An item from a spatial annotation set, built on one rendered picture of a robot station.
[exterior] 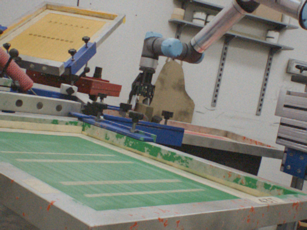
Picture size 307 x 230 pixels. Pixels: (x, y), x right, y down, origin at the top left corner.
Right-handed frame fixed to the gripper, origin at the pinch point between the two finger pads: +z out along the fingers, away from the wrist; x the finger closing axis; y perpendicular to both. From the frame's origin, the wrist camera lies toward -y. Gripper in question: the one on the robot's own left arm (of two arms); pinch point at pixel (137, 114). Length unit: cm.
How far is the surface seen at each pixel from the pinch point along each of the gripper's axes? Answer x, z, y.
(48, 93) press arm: -38.3, -2.2, 3.0
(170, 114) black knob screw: 4.7, -4.2, 29.7
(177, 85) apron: 81, -19, -195
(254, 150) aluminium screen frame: 42, 4, 29
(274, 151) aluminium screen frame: 51, 3, 29
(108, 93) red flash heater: 7, -3, -115
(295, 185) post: 75, 18, 14
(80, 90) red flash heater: -16, -2, -89
